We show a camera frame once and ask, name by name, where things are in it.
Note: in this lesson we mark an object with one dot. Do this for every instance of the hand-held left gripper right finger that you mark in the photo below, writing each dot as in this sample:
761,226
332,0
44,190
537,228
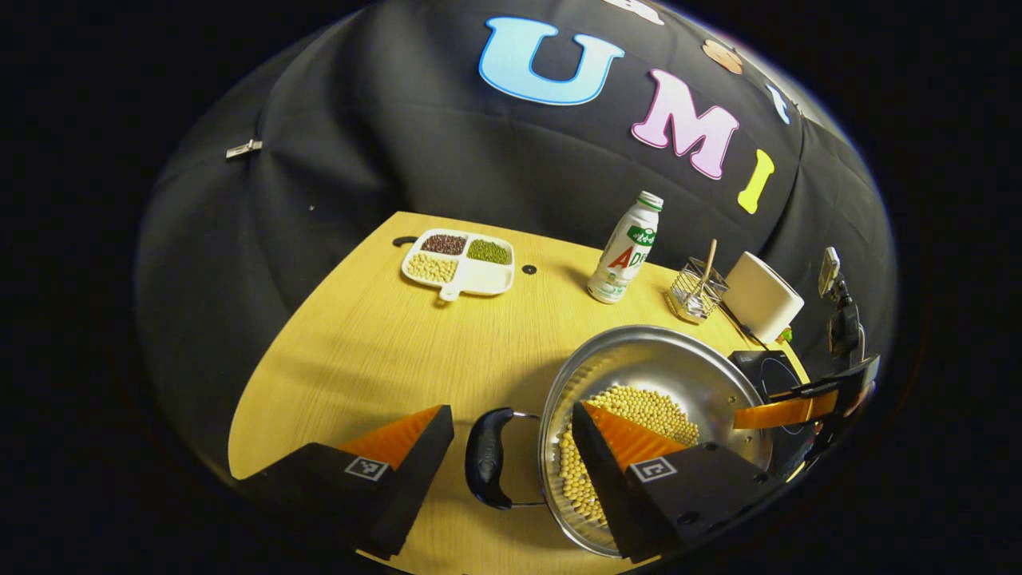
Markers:
603,479

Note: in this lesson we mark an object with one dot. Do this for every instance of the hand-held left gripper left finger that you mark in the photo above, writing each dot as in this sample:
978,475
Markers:
415,479

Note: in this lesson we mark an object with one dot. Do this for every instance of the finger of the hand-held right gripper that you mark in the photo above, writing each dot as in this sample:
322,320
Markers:
786,410

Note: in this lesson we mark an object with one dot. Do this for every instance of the black induction cooktop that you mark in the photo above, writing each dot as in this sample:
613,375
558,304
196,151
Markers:
778,375

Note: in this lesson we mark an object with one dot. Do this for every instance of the black and white mounted device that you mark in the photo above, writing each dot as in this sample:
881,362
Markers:
845,327

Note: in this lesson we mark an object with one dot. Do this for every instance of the toy sandwich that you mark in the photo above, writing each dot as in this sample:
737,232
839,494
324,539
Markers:
786,335

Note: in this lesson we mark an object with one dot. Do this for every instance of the pile of soybeans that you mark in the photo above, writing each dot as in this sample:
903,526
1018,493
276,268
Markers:
639,403

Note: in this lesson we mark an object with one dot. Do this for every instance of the white toaster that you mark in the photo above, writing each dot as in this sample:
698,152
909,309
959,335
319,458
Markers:
762,297

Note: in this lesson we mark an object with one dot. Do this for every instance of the white divided bean dish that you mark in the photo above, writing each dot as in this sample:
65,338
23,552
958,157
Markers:
479,275

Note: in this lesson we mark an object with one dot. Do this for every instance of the white drink bottle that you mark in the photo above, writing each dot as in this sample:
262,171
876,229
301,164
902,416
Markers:
623,255

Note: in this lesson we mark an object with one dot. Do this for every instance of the black backdrop cloth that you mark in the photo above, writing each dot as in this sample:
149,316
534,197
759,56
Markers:
479,160

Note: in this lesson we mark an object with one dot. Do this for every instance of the silver cloth clip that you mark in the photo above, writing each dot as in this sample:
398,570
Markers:
243,149

